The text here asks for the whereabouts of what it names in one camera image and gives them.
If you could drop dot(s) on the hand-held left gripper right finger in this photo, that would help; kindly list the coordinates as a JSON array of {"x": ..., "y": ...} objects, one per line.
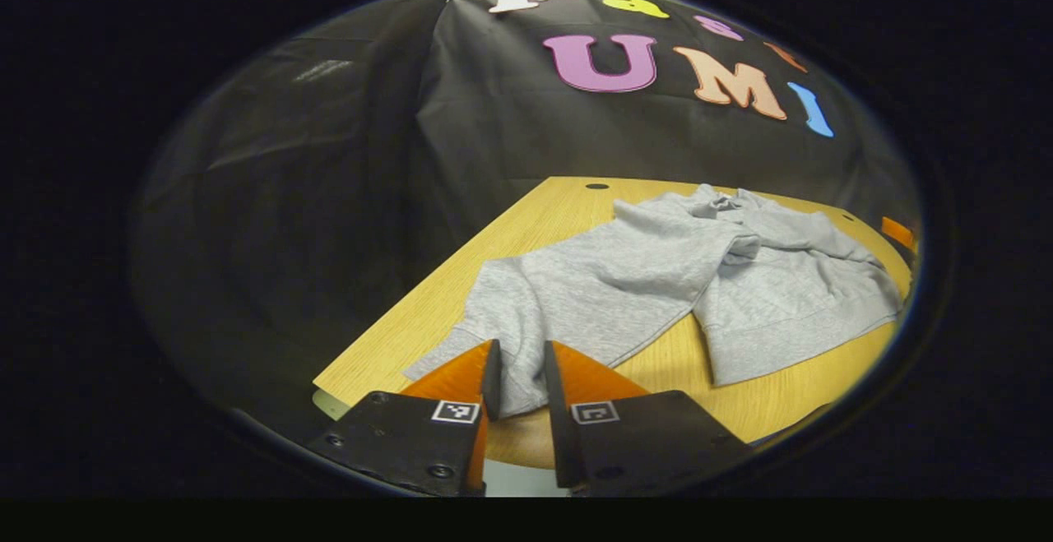
[{"x": 558, "y": 427}]

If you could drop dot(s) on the grey sweatshirt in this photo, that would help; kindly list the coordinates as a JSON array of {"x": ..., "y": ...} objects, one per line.
[{"x": 592, "y": 287}]

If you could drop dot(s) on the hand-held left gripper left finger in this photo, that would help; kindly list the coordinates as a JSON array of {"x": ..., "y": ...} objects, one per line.
[{"x": 492, "y": 386}]

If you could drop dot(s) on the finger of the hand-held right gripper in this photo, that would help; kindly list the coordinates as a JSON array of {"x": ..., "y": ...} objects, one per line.
[{"x": 897, "y": 232}]

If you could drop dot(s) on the black backdrop cloth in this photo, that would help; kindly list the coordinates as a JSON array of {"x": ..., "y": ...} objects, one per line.
[{"x": 494, "y": 139}]

